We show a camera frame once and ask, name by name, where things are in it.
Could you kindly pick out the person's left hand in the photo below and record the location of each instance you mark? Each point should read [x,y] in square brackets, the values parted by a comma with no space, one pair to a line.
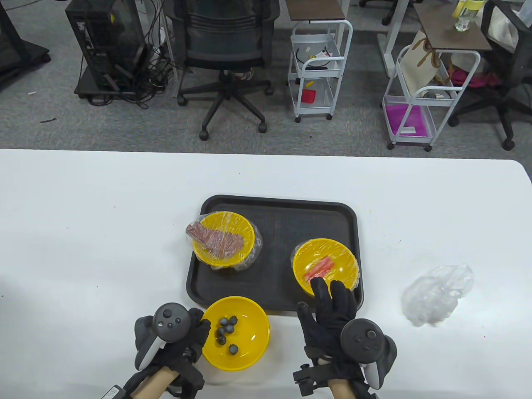
[183,345]

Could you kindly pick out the person's right hand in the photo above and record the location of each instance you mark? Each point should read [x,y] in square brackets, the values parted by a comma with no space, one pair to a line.
[328,320]

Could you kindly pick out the yellow bowl with red sticks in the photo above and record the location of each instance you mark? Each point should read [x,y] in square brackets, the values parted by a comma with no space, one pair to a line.
[345,262]

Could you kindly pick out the yellow plastic bowl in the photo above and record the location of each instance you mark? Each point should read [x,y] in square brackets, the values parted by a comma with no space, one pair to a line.
[328,245]
[249,336]
[232,222]

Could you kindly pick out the yellow bowl with meat slab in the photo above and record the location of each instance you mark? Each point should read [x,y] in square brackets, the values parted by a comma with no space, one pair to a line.
[257,243]

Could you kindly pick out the clear plastic food cover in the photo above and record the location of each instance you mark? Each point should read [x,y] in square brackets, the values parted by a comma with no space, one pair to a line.
[436,295]

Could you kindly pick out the person's right forearm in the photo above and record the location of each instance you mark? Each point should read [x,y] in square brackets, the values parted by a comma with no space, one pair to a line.
[341,390]

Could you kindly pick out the person's left forearm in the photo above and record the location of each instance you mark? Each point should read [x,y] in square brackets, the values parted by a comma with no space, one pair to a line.
[156,384]

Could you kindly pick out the grey white handheld controller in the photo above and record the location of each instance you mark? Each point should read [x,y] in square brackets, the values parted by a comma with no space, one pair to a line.
[168,322]
[365,341]

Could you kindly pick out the group of dark grey balls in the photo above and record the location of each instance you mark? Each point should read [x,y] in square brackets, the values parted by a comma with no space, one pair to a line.
[227,330]

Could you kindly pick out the red white crab stick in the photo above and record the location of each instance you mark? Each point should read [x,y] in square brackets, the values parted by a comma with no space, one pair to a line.
[320,266]
[324,272]

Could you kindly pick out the black plastic tray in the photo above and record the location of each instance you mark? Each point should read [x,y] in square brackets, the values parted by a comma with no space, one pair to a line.
[274,224]

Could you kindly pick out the brown red steak piece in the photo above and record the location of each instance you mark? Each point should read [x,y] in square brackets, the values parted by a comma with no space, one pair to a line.
[216,239]

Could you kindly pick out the white paper slip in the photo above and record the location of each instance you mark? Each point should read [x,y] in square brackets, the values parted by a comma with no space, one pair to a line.
[408,129]

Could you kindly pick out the purple tray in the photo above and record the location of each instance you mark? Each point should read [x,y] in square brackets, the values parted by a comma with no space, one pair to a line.
[401,118]

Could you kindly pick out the red flat item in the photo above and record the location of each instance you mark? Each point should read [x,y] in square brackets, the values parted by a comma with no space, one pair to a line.
[309,96]

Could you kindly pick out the white utility cart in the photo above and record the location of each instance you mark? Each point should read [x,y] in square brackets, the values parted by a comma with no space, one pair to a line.
[436,88]
[311,40]

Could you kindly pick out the beige tote bag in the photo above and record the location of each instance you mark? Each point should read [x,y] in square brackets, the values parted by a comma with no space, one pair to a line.
[417,66]

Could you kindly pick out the black platform base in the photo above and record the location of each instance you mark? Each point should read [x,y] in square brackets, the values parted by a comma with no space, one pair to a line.
[89,89]

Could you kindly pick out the white desk leg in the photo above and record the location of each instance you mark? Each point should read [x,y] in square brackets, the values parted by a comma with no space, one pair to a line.
[390,45]

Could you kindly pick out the black mesh office chair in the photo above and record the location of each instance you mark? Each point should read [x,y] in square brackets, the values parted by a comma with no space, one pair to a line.
[224,37]
[505,66]

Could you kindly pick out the brown side table top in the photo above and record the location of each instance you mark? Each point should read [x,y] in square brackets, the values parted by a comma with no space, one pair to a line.
[449,37]
[316,10]

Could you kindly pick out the black chair base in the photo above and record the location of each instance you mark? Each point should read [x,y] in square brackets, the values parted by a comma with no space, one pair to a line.
[388,14]

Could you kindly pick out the black computer tower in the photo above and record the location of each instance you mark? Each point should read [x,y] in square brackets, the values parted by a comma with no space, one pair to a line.
[104,37]

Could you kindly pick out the clear bottle with yellow lid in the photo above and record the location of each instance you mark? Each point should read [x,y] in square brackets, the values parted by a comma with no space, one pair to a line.
[462,23]

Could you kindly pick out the black stand base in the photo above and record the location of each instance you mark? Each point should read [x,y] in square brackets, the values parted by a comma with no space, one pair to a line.
[16,54]

